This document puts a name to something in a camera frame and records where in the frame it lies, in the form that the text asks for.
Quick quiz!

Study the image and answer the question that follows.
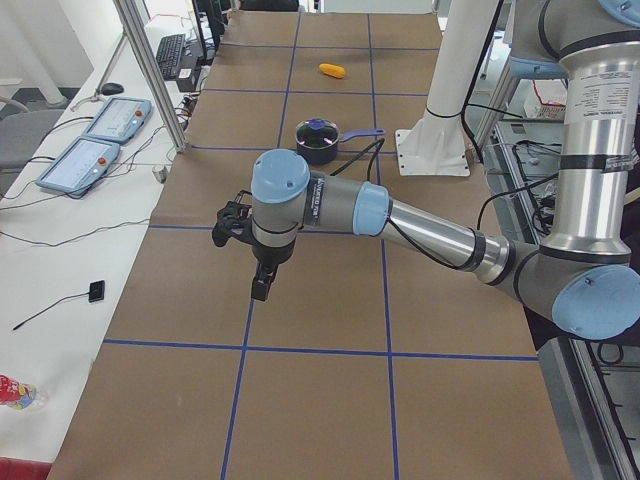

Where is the glass pot lid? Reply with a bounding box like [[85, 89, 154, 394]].
[[295, 118, 340, 149]]

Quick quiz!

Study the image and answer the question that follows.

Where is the dark blue pot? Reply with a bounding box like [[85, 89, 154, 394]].
[[295, 118, 386, 166]]

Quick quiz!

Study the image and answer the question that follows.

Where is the small black square sensor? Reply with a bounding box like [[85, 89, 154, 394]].
[[88, 280, 106, 303]]

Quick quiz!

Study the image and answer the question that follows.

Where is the upper teach pendant tablet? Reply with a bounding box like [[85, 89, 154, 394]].
[[83, 96, 152, 145]]

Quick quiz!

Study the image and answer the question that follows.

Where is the teach pendant tablet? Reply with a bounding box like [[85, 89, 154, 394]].
[[36, 136, 121, 196], [83, 96, 152, 145]]

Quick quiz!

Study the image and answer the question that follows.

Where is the lower teach pendant tablet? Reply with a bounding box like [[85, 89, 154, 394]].
[[36, 136, 121, 196]]

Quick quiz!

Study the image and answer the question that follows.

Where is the black keyboard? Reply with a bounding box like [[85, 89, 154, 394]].
[[155, 34, 185, 80]]

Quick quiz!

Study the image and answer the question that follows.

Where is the black computer mouse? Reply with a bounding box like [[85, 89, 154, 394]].
[[100, 82, 124, 96]]

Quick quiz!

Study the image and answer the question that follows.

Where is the red plastic bottle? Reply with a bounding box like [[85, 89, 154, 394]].
[[0, 374, 49, 412]]

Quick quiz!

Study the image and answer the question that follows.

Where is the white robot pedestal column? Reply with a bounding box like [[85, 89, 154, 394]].
[[395, 0, 503, 177]]

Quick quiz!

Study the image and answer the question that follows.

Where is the aluminium frame post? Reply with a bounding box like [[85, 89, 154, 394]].
[[113, 0, 187, 153]]

